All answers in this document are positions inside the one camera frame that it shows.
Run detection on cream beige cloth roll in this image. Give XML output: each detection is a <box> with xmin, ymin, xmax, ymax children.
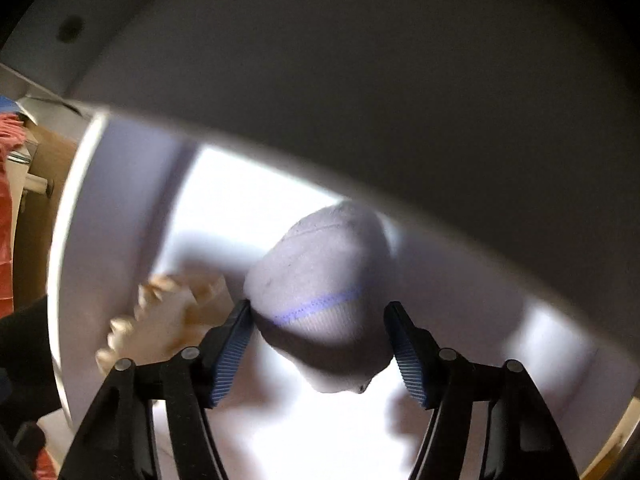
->
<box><xmin>96</xmin><ymin>271</ymin><xmax>233</xmax><ymax>375</ymax></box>

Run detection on lavender sock with stripe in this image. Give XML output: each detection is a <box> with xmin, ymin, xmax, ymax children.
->
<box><xmin>243</xmin><ymin>200</ymin><xmax>397</xmax><ymax>393</ymax></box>

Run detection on white drawer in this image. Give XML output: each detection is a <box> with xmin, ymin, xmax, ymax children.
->
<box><xmin>48</xmin><ymin>113</ymin><xmax>639</xmax><ymax>479</ymax></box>

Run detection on red fabric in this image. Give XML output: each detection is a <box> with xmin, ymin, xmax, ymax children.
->
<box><xmin>0</xmin><ymin>113</ymin><xmax>26</xmax><ymax>318</ymax></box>

